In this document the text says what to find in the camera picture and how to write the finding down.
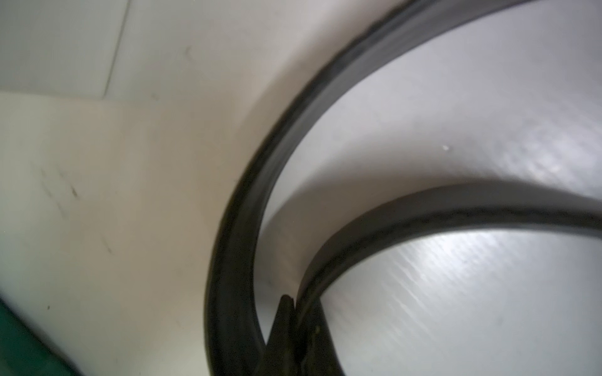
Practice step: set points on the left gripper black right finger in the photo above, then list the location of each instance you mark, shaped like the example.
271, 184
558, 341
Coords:
318, 355

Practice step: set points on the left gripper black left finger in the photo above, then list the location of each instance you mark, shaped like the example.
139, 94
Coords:
279, 357

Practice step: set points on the green tool case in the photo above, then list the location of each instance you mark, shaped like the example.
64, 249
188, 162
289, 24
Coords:
23, 353

